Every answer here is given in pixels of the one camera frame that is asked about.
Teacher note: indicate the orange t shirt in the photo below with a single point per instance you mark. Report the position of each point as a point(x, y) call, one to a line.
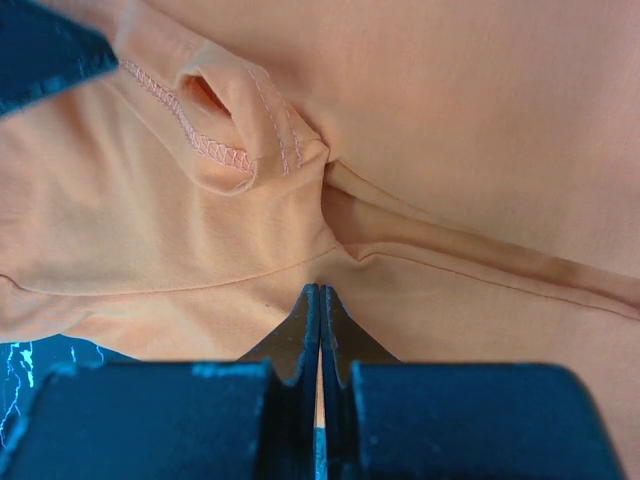
point(464, 173)

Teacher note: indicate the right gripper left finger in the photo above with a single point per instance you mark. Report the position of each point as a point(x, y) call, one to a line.
point(249, 419)

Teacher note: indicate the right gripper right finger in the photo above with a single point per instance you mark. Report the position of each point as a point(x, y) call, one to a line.
point(385, 419)

